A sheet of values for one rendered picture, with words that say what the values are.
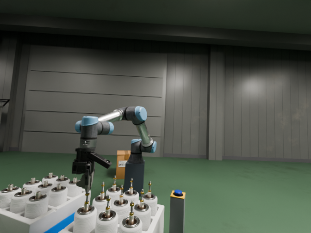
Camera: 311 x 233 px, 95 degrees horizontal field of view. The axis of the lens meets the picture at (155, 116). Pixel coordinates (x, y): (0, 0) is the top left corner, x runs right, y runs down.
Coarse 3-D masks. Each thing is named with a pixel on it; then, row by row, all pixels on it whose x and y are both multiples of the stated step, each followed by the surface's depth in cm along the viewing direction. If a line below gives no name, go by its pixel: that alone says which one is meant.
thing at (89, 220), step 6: (96, 210) 69; (78, 216) 63; (84, 216) 64; (90, 216) 65; (78, 222) 63; (84, 222) 63; (90, 222) 65; (78, 228) 63; (84, 228) 63; (90, 228) 65
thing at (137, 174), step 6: (126, 162) 140; (144, 162) 148; (126, 168) 136; (132, 168) 136; (138, 168) 136; (126, 174) 135; (132, 174) 135; (138, 174) 136; (126, 180) 135; (138, 180) 135; (126, 186) 134; (138, 186) 135; (138, 192) 134
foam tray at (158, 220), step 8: (160, 208) 84; (152, 216) 77; (160, 216) 78; (72, 224) 68; (152, 224) 70; (160, 224) 79; (64, 232) 63; (72, 232) 67; (144, 232) 65; (152, 232) 65; (160, 232) 79
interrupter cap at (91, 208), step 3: (81, 207) 69; (90, 207) 70; (93, 207) 70; (78, 210) 67; (81, 210) 67; (90, 210) 67; (93, 210) 67; (78, 213) 65; (81, 213) 65; (84, 213) 65; (87, 213) 65
